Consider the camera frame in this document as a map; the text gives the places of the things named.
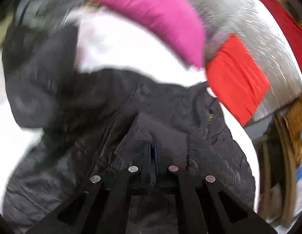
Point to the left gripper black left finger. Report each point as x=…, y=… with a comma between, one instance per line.
x=99, y=207

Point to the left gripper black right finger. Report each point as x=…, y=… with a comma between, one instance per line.
x=203, y=203

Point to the dark grey padded jacket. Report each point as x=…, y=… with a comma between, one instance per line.
x=95, y=124

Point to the wicker basket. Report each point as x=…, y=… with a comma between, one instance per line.
x=293, y=121

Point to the red pillow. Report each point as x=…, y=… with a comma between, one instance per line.
x=236, y=79

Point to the dark red cloth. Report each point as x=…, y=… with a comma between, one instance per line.
x=289, y=27

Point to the silver foil insulation sheet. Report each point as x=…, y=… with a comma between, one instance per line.
x=253, y=23

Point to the magenta pillow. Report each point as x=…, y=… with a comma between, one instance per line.
x=174, y=21

